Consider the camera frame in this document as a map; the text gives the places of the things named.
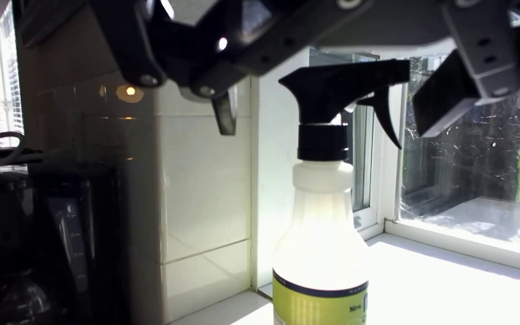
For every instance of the black coffee maker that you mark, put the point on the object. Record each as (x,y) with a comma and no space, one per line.
(60,240)

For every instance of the green label spray bottle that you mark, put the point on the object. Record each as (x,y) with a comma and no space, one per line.
(320,269)

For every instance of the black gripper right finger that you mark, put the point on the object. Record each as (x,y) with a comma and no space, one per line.
(483,69)

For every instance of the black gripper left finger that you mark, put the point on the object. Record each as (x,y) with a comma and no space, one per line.
(150,49)

